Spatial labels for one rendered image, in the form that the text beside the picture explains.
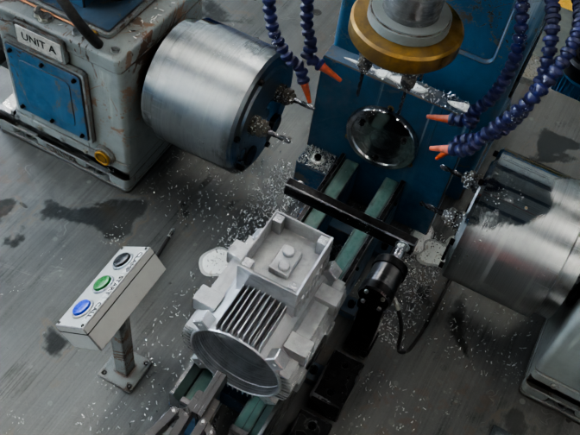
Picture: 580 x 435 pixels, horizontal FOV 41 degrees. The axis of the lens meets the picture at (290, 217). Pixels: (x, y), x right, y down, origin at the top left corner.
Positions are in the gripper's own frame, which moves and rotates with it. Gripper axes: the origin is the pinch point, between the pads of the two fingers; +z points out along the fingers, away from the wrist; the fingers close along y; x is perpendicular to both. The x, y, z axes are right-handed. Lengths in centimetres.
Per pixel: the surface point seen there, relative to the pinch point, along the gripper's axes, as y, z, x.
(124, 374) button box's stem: 19.9, 1.5, 23.3
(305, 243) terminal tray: -0.9, 26.7, -3.7
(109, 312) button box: 18.9, 2.7, -2.7
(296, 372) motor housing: -9.0, 9.5, 1.1
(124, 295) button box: 18.7, 6.3, -2.1
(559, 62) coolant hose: -23, 56, -29
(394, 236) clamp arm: -11.5, 41.0, 7.0
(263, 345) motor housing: -3.6, 9.0, -4.0
